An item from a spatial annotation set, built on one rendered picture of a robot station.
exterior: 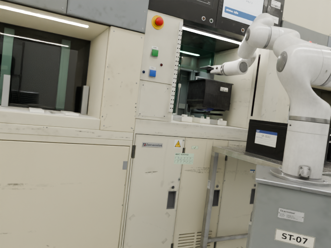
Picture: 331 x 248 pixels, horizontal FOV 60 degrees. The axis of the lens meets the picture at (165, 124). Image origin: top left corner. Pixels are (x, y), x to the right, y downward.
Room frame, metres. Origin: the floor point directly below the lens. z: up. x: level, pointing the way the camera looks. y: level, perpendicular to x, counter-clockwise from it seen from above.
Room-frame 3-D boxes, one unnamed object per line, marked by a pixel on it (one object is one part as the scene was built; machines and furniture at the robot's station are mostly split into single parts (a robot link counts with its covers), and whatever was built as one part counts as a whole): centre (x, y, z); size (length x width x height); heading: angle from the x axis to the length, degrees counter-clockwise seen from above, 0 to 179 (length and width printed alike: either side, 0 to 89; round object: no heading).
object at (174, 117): (1.82, -0.02, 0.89); 0.22 x 0.21 x 0.04; 27
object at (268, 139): (1.44, -0.61, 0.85); 0.28 x 0.28 x 0.17; 25
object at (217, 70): (1.84, -0.31, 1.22); 0.11 x 0.10 x 0.07; 27
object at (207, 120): (1.94, -0.26, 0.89); 0.22 x 0.21 x 0.04; 27
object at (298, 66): (0.92, -0.43, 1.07); 0.19 x 0.12 x 0.24; 96
